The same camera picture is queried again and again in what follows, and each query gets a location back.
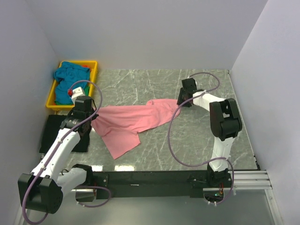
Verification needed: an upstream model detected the pink t shirt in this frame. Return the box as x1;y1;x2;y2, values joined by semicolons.
92;99;178;159

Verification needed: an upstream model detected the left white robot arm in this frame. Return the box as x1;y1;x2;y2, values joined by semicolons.
18;96;97;214

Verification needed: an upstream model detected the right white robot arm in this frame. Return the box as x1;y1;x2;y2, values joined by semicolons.
177;78;242;187

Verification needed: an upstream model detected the green t shirt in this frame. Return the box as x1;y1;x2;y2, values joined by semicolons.
54;86;90;105

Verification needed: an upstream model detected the folded black t shirt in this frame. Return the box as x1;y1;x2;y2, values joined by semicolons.
39;115;91;154

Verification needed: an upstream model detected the yellow plastic bin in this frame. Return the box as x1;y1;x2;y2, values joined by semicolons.
46;60;98;111

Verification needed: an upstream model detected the teal t shirt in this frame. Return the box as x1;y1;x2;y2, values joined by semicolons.
53;61;90;105

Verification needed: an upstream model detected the orange t shirt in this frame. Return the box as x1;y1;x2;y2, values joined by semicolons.
81;65;91;70

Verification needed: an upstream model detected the black base beam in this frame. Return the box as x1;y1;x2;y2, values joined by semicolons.
77;170;232;198

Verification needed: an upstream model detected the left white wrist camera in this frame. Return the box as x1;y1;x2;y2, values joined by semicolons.
67;87;85;104

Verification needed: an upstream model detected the aluminium rail frame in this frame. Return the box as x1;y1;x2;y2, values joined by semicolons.
34;170;283;225

